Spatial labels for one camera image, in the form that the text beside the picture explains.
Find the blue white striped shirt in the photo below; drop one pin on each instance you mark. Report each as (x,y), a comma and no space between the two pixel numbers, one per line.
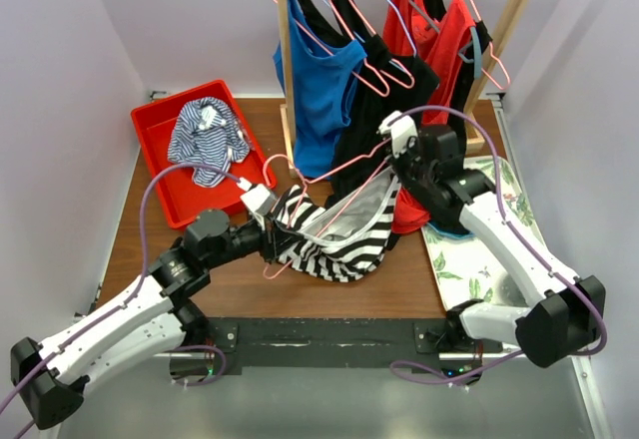
(208,133)

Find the aluminium frame rail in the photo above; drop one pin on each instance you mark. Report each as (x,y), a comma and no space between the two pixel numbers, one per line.
(487,397)

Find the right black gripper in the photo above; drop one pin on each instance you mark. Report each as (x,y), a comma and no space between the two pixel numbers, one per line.
(413,146)

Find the blue tank top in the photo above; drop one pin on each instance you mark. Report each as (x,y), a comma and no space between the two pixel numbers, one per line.
(324,88)

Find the black white striped tank top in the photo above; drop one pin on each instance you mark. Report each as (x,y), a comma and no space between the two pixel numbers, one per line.
(344,239)

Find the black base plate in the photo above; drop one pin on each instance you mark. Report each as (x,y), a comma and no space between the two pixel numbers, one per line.
(332,343)

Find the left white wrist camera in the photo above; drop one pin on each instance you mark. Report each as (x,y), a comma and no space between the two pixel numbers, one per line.
(257,198)

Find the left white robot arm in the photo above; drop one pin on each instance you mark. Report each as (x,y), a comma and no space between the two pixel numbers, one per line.
(154,314)

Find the black red tank top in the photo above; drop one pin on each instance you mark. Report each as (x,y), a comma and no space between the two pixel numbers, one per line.
(439,51)

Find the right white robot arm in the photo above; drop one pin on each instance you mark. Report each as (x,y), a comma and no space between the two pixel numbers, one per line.
(562,312)

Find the grey blue hanger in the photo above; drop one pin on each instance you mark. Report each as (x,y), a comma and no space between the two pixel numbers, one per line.
(473,44)

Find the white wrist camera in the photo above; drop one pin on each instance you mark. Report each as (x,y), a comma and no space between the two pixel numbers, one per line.
(399,127)
(257,198)

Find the wooden clothes rack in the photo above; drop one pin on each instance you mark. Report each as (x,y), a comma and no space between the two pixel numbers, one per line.
(502,33)

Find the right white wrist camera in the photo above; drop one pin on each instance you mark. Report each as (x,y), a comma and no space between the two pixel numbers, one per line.
(399,127)

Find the red plastic bin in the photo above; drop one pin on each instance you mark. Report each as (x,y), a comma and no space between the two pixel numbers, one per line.
(180,198)

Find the floral pattern tray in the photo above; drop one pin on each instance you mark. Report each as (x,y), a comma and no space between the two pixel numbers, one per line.
(464,268)

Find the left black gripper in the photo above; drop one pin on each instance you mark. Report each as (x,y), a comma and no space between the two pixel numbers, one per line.
(267,237)

